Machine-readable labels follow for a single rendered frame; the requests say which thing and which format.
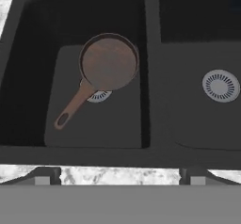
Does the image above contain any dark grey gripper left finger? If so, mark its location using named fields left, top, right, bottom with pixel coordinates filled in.
left=0, top=166, right=62, bottom=186

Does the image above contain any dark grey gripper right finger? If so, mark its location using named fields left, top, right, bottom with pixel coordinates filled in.
left=179, top=166, right=241, bottom=186

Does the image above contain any dark grey double sink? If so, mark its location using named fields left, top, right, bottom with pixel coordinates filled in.
left=0, top=0, right=241, bottom=171

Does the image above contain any silver round sink drain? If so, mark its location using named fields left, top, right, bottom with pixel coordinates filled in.
left=78, top=78, right=113, bottom=104
left=201, top=69, right=241, bottom=104

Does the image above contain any brown frying pan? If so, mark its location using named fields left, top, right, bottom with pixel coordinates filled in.
left=53, top=32, right=140, bottom=132

